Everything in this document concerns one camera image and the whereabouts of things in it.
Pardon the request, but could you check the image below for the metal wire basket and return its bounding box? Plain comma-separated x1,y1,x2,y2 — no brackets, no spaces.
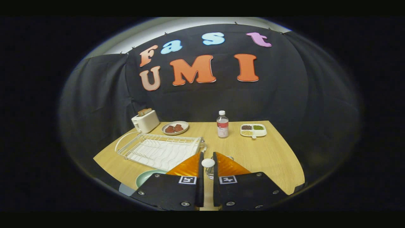
205,155,235,181

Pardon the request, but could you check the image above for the cream toaster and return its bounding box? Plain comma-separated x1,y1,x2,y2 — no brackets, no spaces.
131,108,160,134

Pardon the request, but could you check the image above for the white wire dish rack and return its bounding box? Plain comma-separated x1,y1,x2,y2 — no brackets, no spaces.
114,131,207,172

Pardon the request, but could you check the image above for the pale grey object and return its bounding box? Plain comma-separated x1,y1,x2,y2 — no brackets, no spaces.
118,183,136,196

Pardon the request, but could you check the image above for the pale green plate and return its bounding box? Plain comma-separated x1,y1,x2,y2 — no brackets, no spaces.
135,169,168,188

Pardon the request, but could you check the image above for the clear plastic bottle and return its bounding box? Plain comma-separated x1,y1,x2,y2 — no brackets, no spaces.
216,110,229,139

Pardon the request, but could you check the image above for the beige plate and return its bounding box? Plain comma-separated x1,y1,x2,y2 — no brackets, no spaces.
161,121,190,136

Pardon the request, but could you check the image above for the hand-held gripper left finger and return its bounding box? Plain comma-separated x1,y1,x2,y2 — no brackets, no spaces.
130,152,205,211

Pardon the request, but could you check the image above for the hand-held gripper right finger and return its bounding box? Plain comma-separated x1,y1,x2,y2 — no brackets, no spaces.
212,152,289,211

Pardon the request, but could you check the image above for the white divided bean dish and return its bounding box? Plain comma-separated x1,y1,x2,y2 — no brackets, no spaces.
240,123,267,139

